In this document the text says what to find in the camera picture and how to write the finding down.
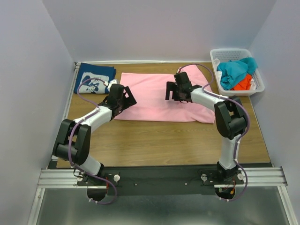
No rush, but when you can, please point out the pink t-shirt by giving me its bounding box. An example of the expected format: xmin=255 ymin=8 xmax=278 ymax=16
xmin=115 ymin=73 xmax=215 ymax=124

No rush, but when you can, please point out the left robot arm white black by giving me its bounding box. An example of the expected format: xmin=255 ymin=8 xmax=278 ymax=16
xmin=52 ymin=84 xmax=136 ymax=179

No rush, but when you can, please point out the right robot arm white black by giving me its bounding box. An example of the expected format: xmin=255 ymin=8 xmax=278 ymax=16
xmin=165 ymin=72 xmax=250 ymax=182

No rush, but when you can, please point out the folded blue printed t-shirt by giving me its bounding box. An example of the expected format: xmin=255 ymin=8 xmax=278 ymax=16
xmin=74 ymin=63 xmax=116 ymax=94

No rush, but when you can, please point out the white garment in basket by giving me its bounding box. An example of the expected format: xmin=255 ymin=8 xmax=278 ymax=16
xmin=212 ymin=58 xmax=222 ymax=82

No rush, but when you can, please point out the teal t-shirt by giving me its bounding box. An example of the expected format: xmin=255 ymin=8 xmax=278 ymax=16
xmin=217 ymin=57 xmax=258 ymax=90

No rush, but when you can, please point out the white plastic basket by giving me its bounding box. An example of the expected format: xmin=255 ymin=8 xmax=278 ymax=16
xmin=210 ymin=48 xmax=265 ymax=96

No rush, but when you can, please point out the orange t-shirt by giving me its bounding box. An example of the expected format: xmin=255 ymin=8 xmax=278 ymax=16
xmin=231 ymin=74 xmax=252 ymax=91

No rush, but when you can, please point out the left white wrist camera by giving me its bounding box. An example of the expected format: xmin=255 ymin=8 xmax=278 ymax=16
xmin=104 ymin=79 xmax=118 ymax=88

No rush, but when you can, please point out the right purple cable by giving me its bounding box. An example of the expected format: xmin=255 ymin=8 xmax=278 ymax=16
xmin=178 ymin=63 xmax=251 ymax=202

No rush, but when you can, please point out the purple cable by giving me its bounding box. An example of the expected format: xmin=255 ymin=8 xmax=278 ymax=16
xmin=178 ymin=63 xmax=251 ymax=202
xmin=68 ymin=78 xmax=118 ymax=205

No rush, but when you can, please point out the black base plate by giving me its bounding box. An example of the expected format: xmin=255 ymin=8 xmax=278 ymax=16
xmin=77 ymin=165 xmax=244 ymax=201

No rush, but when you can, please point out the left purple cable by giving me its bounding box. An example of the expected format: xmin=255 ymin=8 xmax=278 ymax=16
xmin=68 ymin=78 xmax=118 ymax=205

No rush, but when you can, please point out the aluminium frame rail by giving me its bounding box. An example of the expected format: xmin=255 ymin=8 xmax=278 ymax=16
xmin=28 ymin=62 xmax=82 ymax=225

